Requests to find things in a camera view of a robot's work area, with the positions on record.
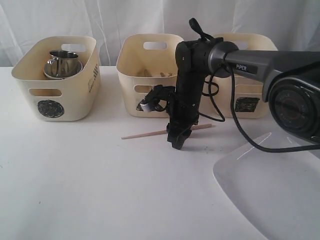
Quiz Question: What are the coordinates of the white curtain backdrop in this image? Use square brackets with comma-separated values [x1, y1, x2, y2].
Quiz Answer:
[0, 0, 320, 67]

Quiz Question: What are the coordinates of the white rectangular plate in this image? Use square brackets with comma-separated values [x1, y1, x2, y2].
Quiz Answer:
[212, 144, 320, 240]

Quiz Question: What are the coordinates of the cream bin with circle mark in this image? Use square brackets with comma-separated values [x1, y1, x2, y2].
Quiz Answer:
[11, 36, 101, 121]

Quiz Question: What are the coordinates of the stainless steel mug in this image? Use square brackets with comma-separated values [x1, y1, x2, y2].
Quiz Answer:
[49, 50, 79, 65]
[47, 59, 79, 77]

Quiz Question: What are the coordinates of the stainless steel knife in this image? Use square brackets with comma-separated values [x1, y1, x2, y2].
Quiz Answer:
[142, 69, 152, 78]

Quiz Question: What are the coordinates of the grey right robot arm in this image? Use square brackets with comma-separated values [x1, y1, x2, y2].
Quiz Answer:
[167, 39, 320, 153]

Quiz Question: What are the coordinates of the cream bin with square mark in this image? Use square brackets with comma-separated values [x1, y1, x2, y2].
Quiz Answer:
[211, 32, 277, 119]

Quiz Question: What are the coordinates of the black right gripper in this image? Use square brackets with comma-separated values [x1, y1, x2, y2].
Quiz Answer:
[166, 97, 200, 150]

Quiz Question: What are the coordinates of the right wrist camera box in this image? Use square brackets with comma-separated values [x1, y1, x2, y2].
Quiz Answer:
[136, 84, 175, 113]

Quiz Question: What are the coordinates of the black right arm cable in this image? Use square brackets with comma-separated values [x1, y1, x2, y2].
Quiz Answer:
[188, 17, 320, 153]

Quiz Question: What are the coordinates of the white ceramic bowl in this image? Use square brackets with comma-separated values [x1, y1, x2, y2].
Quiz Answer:
[43, 61, 83, 80]

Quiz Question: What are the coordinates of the cream bin with triangle mark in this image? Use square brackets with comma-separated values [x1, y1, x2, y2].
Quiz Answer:
[116, 33, 184, 118]

